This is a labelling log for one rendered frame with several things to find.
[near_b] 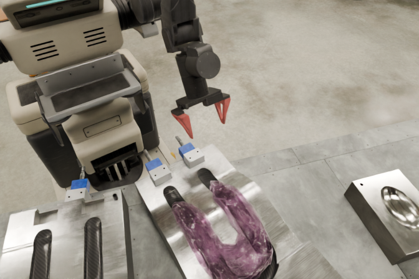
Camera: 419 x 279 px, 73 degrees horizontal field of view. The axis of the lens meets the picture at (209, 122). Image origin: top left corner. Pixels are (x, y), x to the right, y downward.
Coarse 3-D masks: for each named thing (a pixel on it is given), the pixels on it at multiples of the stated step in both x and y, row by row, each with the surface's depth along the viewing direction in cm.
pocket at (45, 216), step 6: (36, 210) 69; (42, 210) 71; (48, 210) 71; (54, 210) 71; (36, 216) 69; (42, 216) 71; (48, 216) 71; (54, 216) 71; (36, 222) 68; (42, 222) 70
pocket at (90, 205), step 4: (84, 200) 72; (88, 200) 73; (92, 200) 73; (96, 200) 73; (100, 200) 73; (84, 204) 72; (88, 204) 73; (92, 204) 73; (96, 204) 73; (100, 204) 73; (84, 208) 72; (88, 208) 72; (92, 208) 72; (96, 208) 72; (100, 208) 72; (84, 212) 71
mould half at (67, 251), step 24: (120, 192) 72; (24, 216) 68; (72, 216) 68; (96, 216) 68; (120, 216) 68; (24, 240) 64; (72, 240) 64; (120, 240) 64; (24, 264) 61; (72, 264) 61; (120, 264) 61
